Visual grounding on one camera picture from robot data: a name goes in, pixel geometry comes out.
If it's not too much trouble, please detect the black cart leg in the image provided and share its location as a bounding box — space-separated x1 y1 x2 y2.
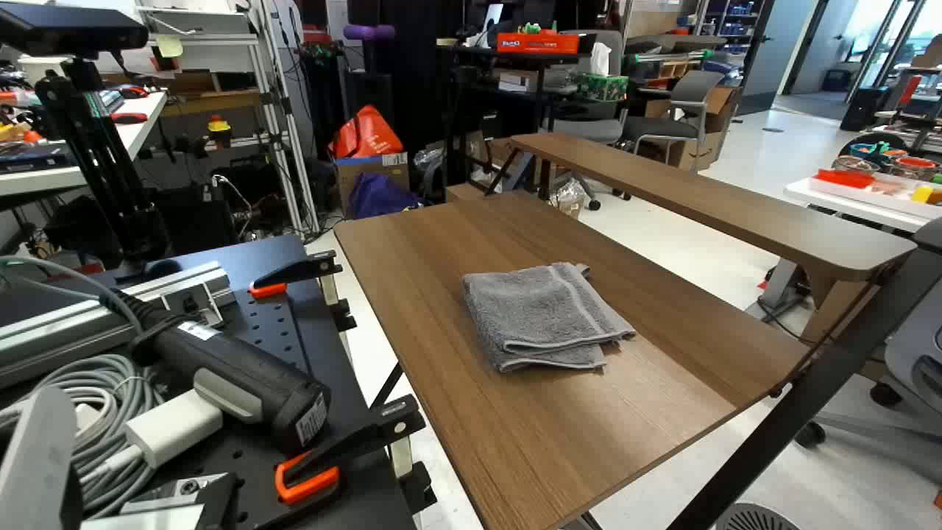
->
368 359 408 413

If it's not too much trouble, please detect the white power adapter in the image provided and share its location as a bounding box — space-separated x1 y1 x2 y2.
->
122 385 227 471

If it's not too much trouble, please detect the silver aluminium extrusion rail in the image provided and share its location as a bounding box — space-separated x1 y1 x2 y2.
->
0 259 238 388

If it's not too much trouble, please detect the black desk frame post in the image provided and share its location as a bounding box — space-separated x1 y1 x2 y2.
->
665 219 942 530

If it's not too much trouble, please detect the black tripod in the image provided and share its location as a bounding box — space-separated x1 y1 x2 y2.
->
32 55 175 266

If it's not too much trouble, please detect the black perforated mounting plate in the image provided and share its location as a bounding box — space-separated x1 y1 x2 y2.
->
144 291 421 530

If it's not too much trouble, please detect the grey coiled cable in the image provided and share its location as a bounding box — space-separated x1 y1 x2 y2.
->
0 350 168 516

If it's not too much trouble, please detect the grey towel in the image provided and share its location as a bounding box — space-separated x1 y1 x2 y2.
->
458 259 639 378

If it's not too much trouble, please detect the grey office chair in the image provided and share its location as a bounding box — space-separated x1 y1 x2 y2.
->
620 67 729 167

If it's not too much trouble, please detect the round grey fan grille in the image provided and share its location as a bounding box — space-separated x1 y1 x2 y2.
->
711 501 801 530

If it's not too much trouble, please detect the grey desk foot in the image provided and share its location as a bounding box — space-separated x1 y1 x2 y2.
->
749 257 818 325

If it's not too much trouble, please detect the black clamp with orange handle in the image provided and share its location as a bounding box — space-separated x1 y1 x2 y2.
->
269 394 442 519
247 248 359 335

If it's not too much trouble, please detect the orange plastic bin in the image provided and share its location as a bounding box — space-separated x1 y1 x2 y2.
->
492 27 583 58

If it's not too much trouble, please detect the white table with colourful items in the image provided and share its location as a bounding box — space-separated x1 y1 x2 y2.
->
782 167 942 236

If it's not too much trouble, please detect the grey rolling chair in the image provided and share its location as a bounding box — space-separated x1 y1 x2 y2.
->
795 279 942 484

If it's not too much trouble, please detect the purple bag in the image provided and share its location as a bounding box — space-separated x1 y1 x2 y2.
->
344 170 422 220

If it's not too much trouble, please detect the red flat tray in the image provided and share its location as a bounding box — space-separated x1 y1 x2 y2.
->
813 167 877 191

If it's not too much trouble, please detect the black cylindrical device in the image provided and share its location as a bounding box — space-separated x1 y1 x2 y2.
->
144 317 331 453

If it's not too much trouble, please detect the white metal shelf rack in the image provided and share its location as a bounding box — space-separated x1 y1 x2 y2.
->
134 0 327 239

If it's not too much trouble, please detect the white cluttered side table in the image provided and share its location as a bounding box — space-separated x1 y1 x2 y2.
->
0 89 169 201

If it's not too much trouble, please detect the black perforated metal plate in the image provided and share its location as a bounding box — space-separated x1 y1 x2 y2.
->
0 233 439 530

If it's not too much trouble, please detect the black camera on tripod head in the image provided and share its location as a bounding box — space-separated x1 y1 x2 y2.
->
0 0 150 58

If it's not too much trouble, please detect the orange bag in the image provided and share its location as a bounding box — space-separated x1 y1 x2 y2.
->
327 102 405 163

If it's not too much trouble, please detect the cardboard box under orange bag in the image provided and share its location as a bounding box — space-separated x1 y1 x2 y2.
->
331 151 414 211

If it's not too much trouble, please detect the blurred grey metal bar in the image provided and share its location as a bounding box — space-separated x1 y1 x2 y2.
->
0 379 81 530

